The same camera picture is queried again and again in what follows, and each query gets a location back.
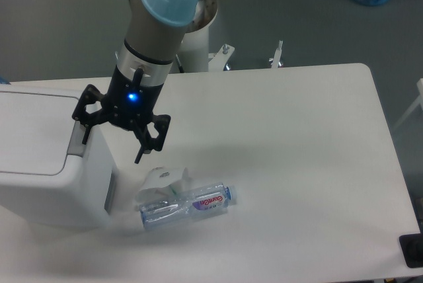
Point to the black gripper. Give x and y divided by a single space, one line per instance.
132 101

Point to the white trash can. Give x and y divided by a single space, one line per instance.
53 171

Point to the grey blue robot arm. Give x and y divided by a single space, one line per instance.
88 111

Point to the crushed clear plastic bottle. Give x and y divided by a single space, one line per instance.
196 204

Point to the blue object at left edge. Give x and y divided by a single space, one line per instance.
4 81

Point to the black device at table edge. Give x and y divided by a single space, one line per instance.
411 246

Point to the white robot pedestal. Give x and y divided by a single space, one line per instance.
201 51

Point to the white frame at right edge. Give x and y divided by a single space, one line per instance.
417 103

